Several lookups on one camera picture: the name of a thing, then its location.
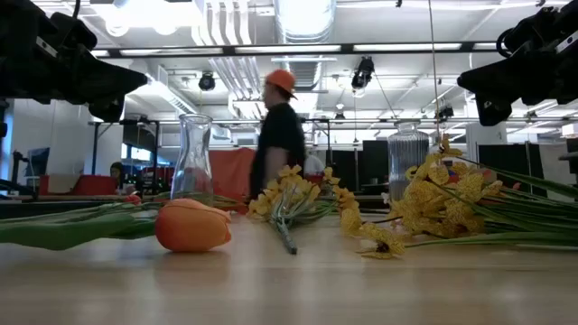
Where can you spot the yellow veined flower spray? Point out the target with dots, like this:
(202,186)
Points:
(424,194)

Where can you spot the large orange artificial tulip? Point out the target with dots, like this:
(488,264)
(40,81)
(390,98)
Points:
(189,225)

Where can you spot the black partition panel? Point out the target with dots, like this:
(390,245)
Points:
(375,158)
(510,158)

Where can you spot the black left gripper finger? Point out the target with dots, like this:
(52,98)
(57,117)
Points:
(122,83)

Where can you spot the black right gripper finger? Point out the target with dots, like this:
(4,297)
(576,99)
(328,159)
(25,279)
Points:
(483,79)

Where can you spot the black ceiling-hung camera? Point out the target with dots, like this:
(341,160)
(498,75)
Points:
(363,72)
(207,82)
(444,112)

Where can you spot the red storage bin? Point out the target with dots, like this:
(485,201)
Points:
(97,185)

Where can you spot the beige box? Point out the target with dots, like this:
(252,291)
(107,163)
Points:
(63,182)

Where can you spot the black overhead light beam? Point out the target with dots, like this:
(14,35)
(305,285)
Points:
(347,47)

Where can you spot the yellow flower bunch grassy leaves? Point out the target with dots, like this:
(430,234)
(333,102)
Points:
(289,189)

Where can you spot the dark computer monitor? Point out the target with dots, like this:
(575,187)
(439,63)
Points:
(38,162)

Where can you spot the smooth clear glass carafe vase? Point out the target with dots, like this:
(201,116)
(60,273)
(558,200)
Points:
(192,149)

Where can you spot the black background robot arm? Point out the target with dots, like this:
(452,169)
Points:
(15,164)

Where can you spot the orange-red cloth cover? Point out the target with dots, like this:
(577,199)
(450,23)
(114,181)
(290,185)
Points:
(230,171)

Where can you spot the white artificial flower bunch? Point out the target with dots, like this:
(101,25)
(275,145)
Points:
(386,197)

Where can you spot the ribbed clear glass vase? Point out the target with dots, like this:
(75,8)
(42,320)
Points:
(406,153)

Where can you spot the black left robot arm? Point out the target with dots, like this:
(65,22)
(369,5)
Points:
(27,45)

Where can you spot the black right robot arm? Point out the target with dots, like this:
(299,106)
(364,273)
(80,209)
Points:
(546,31)

